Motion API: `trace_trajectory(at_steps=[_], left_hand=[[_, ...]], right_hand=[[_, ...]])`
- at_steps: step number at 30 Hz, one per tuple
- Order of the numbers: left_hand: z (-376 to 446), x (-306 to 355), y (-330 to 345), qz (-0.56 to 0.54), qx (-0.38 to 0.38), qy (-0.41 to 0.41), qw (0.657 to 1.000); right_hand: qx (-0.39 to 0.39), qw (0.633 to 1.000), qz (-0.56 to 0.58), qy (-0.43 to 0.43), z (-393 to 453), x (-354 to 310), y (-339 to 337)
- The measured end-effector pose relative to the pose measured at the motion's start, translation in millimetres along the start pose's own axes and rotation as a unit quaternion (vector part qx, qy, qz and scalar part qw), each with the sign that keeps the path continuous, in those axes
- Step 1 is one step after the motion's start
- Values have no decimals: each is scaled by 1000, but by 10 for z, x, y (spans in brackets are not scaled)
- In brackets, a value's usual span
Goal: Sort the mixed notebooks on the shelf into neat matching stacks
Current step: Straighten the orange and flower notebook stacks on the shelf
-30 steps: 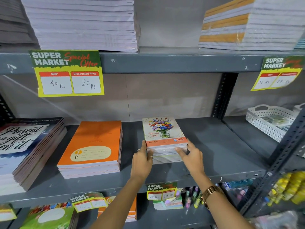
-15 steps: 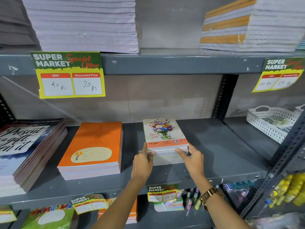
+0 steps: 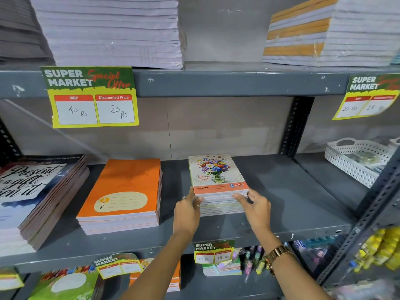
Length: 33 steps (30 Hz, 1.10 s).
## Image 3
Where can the person's left hand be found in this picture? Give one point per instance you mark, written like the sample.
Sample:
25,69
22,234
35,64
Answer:
186,218

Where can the person's right hand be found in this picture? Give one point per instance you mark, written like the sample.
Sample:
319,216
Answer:
259,215

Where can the stack of flower cover notebooks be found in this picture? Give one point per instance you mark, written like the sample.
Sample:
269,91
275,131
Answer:
215,171

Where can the grey metal shelf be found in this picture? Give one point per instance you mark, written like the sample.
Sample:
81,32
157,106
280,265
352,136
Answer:
318,174
218,82

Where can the stack of Present gift notebooks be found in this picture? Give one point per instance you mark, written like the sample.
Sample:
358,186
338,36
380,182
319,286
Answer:
31,196

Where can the white notebook stack shelf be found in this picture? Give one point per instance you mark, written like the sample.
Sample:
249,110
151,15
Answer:
109,34

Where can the white stack with orange stripes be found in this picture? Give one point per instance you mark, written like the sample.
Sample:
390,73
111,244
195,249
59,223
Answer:
359,37

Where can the person's right forearm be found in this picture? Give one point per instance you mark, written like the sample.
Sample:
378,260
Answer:
297,278

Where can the person's left forearm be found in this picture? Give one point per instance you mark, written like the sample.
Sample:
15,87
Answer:
156,271

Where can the gold wristwatch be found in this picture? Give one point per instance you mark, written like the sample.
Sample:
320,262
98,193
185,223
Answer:
276,253

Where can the green yellow price tag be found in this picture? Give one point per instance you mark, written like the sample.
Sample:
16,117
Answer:
365,103
9,279
90,112
214,254
117,267

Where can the row of small colourful bottles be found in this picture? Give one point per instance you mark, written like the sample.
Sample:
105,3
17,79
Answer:
248,265

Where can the stack of pastel sticky notes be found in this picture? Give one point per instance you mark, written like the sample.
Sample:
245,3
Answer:
222,268

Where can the pack of blue pens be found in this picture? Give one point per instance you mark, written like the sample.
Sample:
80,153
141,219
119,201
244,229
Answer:
315,246

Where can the long white plastic basket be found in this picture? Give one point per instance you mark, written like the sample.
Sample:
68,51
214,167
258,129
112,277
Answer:
343,162

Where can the green small packets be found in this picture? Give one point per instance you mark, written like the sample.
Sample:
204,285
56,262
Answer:
364,157

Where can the group of yellow glue bottles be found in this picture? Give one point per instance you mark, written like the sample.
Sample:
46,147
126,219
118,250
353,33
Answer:
381,246

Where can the clear plastic packet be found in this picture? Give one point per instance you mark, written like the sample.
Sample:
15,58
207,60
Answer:
362,292

